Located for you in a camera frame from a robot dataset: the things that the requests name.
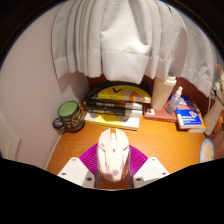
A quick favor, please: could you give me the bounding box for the dark mug with green inside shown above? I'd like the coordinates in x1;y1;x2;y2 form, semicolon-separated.
52;100;86;134

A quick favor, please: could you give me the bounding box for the pink computer mouse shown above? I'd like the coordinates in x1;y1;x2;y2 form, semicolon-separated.
96;128;130;183

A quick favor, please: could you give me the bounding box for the white framed wall panel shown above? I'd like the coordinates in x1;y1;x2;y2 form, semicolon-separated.
0;111;22;160

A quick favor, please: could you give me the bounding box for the red-brown book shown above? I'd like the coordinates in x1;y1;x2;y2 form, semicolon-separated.
143;107;178;124

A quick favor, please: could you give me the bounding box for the cream tumbler bottle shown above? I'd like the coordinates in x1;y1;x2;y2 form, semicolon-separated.
150;74;178;111

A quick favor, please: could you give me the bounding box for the white ceramic vase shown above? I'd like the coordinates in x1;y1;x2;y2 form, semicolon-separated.
203;97;224;137

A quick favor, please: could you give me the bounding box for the blue book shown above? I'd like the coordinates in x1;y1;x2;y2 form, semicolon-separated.
169;95;207;130

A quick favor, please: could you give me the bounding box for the white pleated curtain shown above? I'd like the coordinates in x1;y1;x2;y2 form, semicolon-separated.
50;0;224;98

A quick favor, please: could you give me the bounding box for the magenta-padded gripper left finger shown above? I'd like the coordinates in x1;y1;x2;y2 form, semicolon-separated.
57;143;101;190

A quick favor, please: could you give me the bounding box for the round blue-rimmed cartoon mouse pad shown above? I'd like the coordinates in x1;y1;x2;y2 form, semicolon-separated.
199;138;215;164

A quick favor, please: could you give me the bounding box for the yellow and black book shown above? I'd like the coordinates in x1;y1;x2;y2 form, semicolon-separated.
96;84;152;105

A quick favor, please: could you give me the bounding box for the small clear spray bottle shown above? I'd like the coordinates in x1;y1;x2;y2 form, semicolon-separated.
165;86;184;116

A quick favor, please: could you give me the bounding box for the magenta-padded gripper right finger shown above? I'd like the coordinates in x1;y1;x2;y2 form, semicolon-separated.
127;144;170;189

